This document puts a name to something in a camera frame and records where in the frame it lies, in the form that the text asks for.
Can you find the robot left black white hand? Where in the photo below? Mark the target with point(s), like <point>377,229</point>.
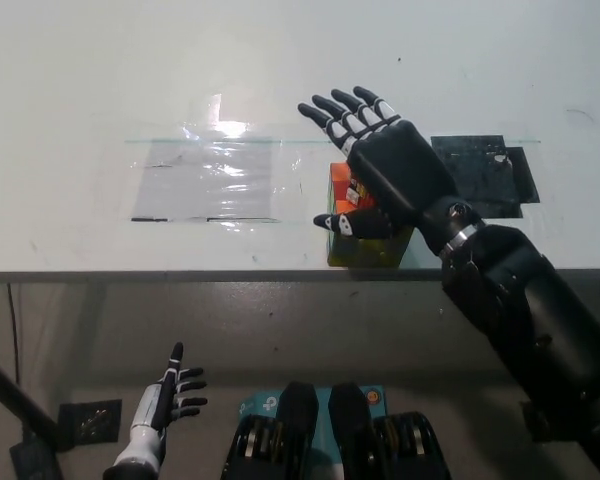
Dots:
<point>160,400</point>

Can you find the clear plastic taped sheet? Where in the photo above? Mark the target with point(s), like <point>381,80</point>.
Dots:
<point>205,177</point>

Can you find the big orange red puzzle cube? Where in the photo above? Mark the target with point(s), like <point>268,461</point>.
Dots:
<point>370,252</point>

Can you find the teal cardboard router box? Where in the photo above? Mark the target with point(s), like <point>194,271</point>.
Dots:
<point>260,405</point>

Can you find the robot right black hand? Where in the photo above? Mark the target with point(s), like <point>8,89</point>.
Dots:
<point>400,165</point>

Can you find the robot left black body block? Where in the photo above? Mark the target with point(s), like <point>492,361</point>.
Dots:
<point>260,445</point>

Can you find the black slanted stand pole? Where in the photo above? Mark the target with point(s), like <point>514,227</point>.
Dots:
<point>10,395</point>

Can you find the black tape patch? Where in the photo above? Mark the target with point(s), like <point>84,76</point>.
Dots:
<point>485,175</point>

